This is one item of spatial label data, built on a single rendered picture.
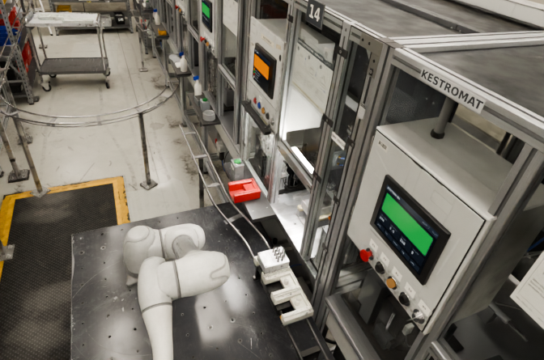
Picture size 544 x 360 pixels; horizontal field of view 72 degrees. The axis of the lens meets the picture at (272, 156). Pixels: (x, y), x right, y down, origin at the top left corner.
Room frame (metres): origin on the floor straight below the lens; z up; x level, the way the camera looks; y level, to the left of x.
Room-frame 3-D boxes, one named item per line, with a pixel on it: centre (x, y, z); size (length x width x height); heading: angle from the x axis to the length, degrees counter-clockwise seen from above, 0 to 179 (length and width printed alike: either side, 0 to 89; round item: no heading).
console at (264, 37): (1.86, -0.01, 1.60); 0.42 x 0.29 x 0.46; 26
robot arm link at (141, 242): (1.25, 0.60, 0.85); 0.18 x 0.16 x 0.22; 115
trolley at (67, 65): (4.70, 2.77, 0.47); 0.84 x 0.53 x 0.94; 110
